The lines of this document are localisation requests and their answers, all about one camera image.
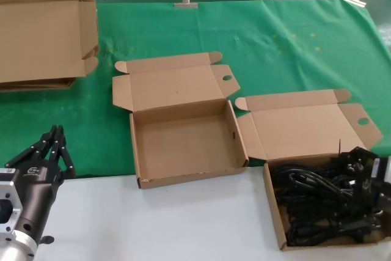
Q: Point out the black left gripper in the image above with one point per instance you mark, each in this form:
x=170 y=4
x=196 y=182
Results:
x=36 y=187

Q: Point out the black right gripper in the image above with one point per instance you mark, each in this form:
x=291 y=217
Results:
x=369 y=187

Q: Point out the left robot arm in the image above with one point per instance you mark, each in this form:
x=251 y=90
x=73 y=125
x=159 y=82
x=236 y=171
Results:
x=15 y=248

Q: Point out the small open cardboard box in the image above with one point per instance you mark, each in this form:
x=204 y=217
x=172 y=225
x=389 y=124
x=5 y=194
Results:
x=183 y=148
x=305 y=126

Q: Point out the flat cardboard box stack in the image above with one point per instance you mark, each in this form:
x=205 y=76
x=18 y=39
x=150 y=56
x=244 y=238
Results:
x=36 y=86

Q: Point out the large open cardboard box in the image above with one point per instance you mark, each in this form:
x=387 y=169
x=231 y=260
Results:
x=39 y=38

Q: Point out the green table cloth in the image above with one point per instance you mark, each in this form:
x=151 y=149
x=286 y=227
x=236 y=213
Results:
x=275 y=59

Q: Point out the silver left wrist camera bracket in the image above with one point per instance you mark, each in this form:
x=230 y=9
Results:
x=9 y=190

